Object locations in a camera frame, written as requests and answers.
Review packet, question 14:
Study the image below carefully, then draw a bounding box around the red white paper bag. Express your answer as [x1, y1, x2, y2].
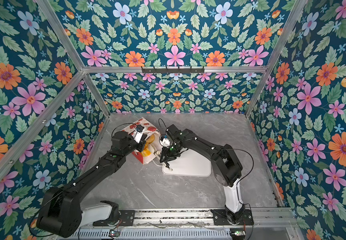
[121, 118, 162, 165]

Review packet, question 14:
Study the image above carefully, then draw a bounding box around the yellow ring bread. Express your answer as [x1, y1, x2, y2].
[146, 134, 156, 145]

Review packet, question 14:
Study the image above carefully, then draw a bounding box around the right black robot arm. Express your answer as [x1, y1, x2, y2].
[159, 125, 246, 225]

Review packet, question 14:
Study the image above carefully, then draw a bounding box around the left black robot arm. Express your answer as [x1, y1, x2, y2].
[36, 125, 147, 238]

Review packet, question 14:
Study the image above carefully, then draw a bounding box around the white rectangular tray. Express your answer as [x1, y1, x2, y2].
[162, 150, 212, 177]

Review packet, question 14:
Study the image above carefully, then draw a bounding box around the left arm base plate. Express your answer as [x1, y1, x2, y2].
[93, 210, 136, 227]

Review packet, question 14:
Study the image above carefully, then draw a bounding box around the black wall hook rail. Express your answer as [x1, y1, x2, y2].
[141, 67, 205, 74]

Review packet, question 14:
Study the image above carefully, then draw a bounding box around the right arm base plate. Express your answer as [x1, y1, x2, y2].
[211, 208, 254, 226]

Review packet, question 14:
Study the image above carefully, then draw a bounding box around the aluminium front rail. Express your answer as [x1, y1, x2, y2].
[69, 208, 304, 240]

